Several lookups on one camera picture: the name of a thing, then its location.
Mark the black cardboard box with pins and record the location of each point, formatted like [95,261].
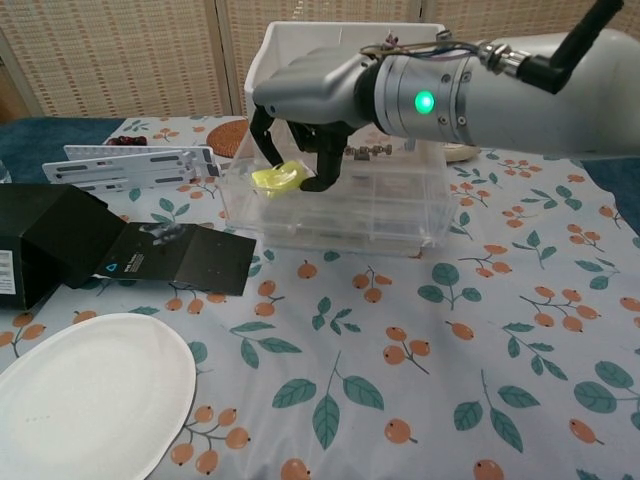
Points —
[60,225]

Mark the clear plastic storage box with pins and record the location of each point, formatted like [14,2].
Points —
[380,215]

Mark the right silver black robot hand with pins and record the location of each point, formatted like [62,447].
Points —
[315,90]

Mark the white drawer organizer box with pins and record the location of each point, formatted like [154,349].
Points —
[300,40]

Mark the yellow small object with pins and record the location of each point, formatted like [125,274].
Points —
[280,179]

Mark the dark red grapes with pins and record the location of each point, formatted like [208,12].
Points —
[127,140]

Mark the white round plate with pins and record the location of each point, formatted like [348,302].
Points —
[95,395]

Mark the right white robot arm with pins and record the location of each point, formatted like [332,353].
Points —
[525,110]

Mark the floral print tablecloth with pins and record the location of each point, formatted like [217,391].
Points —
[400,350]

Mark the bamboo folding screen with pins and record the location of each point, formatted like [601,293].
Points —
[125,55]

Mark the brown woven round coaster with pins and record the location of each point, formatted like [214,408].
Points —
[227,140]

